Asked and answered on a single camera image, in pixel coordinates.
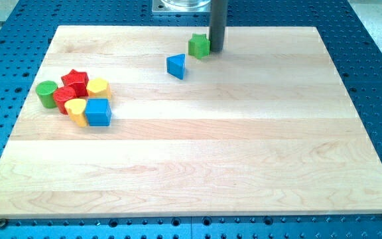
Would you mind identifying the blue triangle block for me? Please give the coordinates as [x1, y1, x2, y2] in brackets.
[166, 54, 186, 80]

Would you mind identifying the green star block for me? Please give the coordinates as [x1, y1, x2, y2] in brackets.
[188, 33, 210, 59]

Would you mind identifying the red star block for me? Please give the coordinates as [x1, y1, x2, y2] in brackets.
[61, 69, 89, 97]

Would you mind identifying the wooden board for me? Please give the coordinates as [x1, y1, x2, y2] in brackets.
[0, 25, 382, 218]

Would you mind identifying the blue cube block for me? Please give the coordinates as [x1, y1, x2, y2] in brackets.
[85, 98, 111, 126]

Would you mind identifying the yellow hexagon block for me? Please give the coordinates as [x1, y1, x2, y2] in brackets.
[86, 78, 112, 100]

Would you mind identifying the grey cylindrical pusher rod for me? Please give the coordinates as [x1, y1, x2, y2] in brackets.
[209, 0, 228, 53]

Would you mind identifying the yellow heart block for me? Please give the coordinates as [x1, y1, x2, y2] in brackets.
[64, 98, 88, 127]

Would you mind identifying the red cylinder block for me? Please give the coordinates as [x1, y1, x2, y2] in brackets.
[53, 86, 77, 115]

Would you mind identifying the green cylinder block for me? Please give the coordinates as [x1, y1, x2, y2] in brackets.
[36, 80, 58, 108]

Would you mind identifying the blue perforated metal table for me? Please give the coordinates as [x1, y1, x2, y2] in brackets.
[0, 1, 382, 238]

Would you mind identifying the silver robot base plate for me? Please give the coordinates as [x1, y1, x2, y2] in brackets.
[151, 0, 212, 14]

